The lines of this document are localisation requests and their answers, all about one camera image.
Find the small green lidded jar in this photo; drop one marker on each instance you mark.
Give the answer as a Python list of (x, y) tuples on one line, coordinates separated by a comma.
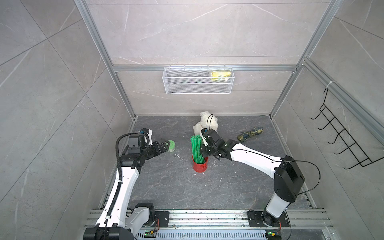
[(171, 145)]

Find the red cylindrical container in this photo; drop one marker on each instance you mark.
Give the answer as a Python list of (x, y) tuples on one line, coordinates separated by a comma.
[(200, 168)]

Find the black wire hook rack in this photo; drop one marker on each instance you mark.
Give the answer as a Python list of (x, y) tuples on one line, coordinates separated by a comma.
[(350, 145)]

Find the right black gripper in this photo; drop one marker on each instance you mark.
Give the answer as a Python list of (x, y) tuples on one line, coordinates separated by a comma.
[(204, 153)]

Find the camouflage cloth pouch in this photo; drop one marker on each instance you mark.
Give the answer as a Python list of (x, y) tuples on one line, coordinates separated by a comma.
[(243, 136)]

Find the metal base rail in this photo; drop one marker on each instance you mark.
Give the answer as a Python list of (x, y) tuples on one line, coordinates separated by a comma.
[(230, 224)]

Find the yellow sponge in basket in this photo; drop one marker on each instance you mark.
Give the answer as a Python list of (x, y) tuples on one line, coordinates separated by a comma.
[(220, 75)]

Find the green straw bundle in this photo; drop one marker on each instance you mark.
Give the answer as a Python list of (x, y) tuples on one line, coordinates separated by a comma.
[(196, 142)]

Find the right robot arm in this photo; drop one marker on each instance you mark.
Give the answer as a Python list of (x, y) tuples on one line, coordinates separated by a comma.
[(287, 176)]

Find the white wire mesh basket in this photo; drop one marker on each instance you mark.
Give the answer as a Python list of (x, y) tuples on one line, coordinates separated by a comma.
[(195, 80)]

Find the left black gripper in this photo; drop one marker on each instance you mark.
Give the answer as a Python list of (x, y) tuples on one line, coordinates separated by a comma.
[(157, 151)]

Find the white plush dog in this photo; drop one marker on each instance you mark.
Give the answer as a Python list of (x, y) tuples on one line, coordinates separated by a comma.
[(208, 121)]

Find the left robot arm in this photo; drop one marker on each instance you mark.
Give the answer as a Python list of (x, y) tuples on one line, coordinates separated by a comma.
[(132, 151)]

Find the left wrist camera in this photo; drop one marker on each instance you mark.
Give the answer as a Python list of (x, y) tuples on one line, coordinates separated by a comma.
[(148, 136)]

